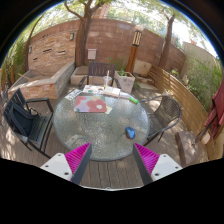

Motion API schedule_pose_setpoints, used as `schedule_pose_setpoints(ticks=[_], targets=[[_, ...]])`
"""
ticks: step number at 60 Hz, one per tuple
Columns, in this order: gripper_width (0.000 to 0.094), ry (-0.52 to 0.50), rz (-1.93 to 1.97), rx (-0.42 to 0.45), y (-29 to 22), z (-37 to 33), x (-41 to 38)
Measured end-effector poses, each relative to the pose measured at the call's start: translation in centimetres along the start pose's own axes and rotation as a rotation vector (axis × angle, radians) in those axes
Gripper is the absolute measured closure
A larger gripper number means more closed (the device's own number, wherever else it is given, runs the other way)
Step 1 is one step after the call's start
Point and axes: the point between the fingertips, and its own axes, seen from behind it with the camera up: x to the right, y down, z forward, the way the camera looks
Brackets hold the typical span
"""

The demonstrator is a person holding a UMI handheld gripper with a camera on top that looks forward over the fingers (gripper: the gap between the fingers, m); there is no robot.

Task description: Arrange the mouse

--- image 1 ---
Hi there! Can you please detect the floral mouse pad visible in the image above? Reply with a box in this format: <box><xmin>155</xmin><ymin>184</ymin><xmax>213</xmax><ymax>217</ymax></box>
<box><xmin>74</xmin><ymin>96</ymin><xmax>107</xmax><ymax>113</ymax></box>

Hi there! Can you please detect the green marker pen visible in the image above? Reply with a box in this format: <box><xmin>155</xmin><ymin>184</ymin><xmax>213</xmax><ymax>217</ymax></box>
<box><xmin>129</xmin><ymin>97</ymin><xmax>139</xmax><ymax>104</ymax></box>

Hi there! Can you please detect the red folded umbrella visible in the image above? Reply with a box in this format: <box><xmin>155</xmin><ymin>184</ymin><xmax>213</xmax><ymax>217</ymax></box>
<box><xmin>204</xmin><ymin>79</ymin><xmax>224</xmax><ymax>138</ymax></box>

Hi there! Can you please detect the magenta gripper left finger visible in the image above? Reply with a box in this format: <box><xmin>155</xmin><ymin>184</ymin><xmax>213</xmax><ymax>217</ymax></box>
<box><xmin>40</xmin><ymin>142</ymin><xmax>93</xmax><ymax>185</ymax></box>

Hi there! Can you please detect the round glass patio table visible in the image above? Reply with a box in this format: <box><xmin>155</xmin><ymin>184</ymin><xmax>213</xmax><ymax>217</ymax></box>
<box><xmin>53</xmin><ymin>91</ymin><xmax>148</xmax><ymax>161</ymax></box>

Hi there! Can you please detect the white electrical box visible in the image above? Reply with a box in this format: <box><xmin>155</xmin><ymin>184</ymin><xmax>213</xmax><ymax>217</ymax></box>
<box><xmin>87</xmin><ymin>49</ymin><xmax>97</xmax><ymax>60</ymax></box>

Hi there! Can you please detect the black chair left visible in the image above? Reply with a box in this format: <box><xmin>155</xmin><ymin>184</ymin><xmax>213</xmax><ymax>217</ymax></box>
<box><xmin>3</xmin><ymin>88</ymin><xmax>54</xmax><ymax>159</ymax></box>

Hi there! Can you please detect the tree trunk centre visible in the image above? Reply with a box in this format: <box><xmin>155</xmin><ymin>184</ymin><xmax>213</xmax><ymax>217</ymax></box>
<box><xmin>64</xmin><ymin>0</ymin><xmax>112</xmax><ymax>67</ymax></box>

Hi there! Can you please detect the open book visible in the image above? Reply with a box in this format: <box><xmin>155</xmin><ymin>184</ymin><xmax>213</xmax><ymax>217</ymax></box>
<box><xmin>103</xmin><ymin>86</ymin><xmax>120</xmax><ymax>97</ymax></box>

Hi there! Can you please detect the tree trunk right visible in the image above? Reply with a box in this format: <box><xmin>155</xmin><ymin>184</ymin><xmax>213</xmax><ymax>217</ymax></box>
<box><xmin>158</xmin><ymin>8</ymin><xmax>175</xmax><ymax>69</ymax></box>

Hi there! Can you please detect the blue computer mouse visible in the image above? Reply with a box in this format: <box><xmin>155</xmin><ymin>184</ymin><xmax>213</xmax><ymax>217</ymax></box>
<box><xmin>125</xmin><ymin>127</ymin><xmax>135</xmax><ymax>139</ymax></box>

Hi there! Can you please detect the dark wooden chair far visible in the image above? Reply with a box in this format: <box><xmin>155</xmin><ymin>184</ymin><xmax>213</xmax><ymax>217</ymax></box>
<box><xmin>78</xmin><ymin>61</ymin><xmax>121</xmax><ymax>88</ymax></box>

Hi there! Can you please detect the brown side stool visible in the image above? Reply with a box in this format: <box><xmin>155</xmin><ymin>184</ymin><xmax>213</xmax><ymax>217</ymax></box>
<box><xmin>175</xmin><ymin>131</ymin><xmax>208</xmax><ymax>167</ymax></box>

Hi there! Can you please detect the tree trunk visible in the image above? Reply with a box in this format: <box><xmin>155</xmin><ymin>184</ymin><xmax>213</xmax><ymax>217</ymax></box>
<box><xmin>158</xmin><ymin>8</ymin><xmax>175</xmax><ymax>69</ymax></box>
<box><xmin>64</xmin><ymin>0</ymin><xmax>112</xmax><ymax>67</ymax></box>

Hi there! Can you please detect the black white patterned paper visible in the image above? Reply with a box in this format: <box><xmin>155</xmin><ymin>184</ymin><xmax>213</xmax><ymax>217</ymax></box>
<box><xmin>65</xmin><ymin>89</ymin><xmax>81</xmax><ymax>100</ymax></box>

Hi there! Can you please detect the wicker chair right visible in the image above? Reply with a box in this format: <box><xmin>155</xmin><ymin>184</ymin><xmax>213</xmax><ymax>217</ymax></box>
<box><xmin>140</xmin><ymin>95</ymin><xmax>182</xmax><ymax>145</ymax></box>

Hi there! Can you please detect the clear plastic cup with straw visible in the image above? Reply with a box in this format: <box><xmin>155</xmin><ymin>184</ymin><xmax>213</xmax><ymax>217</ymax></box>
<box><xmin>103</xmin><ymin>70</ymin><xmax>112</xmax><ymax>89</ymax></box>

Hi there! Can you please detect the wooden slat fence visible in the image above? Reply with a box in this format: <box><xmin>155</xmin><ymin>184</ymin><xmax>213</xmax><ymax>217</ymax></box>
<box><xmin>147</xmin><ymin>63</ymin><xmax>224</xmax><ymax>161</ymax></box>

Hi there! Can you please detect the wooden lamp post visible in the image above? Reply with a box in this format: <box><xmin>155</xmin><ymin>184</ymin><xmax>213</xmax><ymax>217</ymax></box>
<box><xmin>126</xmin><ymin>24</ymin><xmax>144</xmax><ymax>73</ymax></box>

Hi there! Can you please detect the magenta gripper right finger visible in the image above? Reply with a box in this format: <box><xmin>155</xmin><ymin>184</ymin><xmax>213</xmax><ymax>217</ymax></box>
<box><xmin>132</xmin><ymin>142</ymin><xmax>184</xmax><ymax>186</ymax></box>

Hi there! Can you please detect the square concrete planter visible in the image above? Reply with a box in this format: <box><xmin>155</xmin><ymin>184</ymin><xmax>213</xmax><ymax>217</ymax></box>
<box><xmin>115</xmin><ymin>71</ymin><xmax>135</xmax><ymax>93</ymax></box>

